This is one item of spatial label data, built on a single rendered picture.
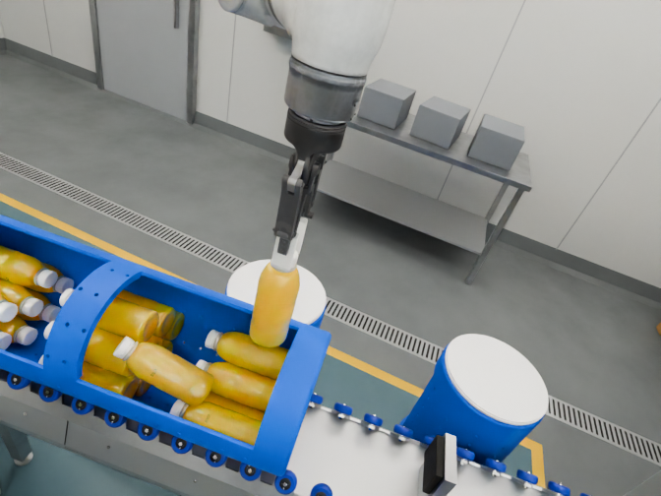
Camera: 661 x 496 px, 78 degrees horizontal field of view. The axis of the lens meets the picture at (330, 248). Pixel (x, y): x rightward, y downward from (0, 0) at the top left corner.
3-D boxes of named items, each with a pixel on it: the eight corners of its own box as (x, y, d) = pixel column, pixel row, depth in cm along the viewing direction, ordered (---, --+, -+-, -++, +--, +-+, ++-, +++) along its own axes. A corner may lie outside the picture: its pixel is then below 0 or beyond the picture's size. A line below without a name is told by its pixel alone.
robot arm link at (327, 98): (373, 69, 50) (360, 116, 53) (304, 46, 51) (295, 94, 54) (359, 84, 43) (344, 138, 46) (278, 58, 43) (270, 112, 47)
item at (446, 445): (427, 518, 85) (456, 484, 76) (408, 511, 86) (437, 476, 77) (429, 470, 94) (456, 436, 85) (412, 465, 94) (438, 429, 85)
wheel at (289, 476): (299, 477, 80) (300, 472, 82) (277, 469, 80) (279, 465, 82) (291, 500, 80) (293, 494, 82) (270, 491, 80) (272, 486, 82)
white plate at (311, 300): (230, 254, 121) (230, 257, 122) (222, 325, 100) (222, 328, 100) (321, 263, 128) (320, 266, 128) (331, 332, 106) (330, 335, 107)
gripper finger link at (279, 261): (299, 232, 58) (297, 235, 57) (290, 270, 62) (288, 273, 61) (279, 225, 58) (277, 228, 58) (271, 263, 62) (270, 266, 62)
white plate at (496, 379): (560, 379, 111) (558, 381, 112) (470, 318, 123) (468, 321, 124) (531, 447, 92) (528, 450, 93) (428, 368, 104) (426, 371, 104)
